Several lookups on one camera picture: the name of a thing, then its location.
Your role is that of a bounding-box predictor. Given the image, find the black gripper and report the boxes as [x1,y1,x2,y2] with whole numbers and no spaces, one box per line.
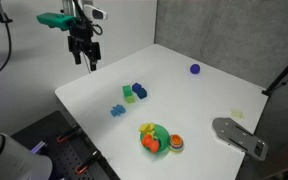
[66,19,102,72]

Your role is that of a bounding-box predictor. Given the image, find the yellow toy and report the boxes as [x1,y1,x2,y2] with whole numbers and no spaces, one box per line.
[138,122,156,138]

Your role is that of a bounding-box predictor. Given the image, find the light blue block toy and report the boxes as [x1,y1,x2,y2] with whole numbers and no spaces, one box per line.
[109,103,127,118]

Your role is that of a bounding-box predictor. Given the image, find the orange toy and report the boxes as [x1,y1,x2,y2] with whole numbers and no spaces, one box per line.
[141,133,161,154]

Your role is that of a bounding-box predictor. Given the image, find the green bowl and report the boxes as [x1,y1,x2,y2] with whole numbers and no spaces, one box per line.
[139,123,171,155]

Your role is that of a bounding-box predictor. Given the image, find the royal blue cube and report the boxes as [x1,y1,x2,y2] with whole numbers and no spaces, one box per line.
[131,82,143,94]

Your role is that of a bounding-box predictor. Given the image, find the lime green cube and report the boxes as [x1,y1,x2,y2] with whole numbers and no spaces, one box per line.
[123,94,137,105]

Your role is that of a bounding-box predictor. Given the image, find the dark teal blue cube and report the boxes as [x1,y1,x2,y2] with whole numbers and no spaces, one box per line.
[136,87,149,100]

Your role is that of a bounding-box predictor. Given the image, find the black orange clamp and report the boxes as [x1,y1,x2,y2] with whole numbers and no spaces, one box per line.
[75,150,103,176]
[56,124,82,144]

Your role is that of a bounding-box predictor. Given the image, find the purple lit small part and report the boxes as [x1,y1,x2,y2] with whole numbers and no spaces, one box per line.
[30,140,49,155]

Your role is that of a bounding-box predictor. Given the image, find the black perforated base board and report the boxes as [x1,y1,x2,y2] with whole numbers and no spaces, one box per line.
[10,110,120,180]

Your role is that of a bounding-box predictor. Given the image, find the purple ball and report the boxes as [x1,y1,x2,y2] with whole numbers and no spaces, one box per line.
[189,63,201,75]

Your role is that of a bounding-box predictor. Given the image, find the rainbow stacking cups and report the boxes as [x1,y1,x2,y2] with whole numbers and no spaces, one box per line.
[168,133,185,154]

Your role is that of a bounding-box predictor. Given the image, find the grey metal plate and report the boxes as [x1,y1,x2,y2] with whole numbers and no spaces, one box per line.
[211,116,269,162]

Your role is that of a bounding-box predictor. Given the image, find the black stand pole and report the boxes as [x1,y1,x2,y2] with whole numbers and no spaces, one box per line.
[261,47,288,98]

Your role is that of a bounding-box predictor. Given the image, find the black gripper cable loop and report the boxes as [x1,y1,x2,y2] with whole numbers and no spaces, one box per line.
[90,22,104,37]

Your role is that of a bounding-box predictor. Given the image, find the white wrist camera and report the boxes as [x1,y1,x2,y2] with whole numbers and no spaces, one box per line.
[83,4,109,21]

